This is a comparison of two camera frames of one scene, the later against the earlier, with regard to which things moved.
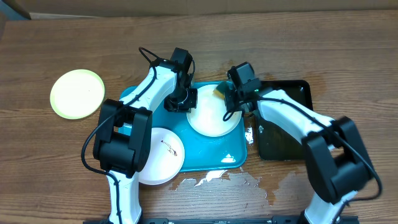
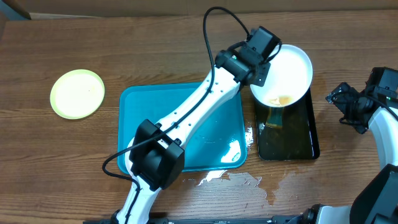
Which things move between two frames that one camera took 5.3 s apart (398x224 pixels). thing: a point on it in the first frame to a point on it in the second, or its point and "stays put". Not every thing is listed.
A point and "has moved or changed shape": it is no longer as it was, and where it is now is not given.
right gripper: (232, 99) to (347, 96)
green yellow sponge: (219, 91) has moved or changed shape
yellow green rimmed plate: (78, 94) stays put
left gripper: (192, 103) to (262, 74)
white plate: (207, 117) to (288, 79)
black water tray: (273, 143) stays put
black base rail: (225, 219) stays put
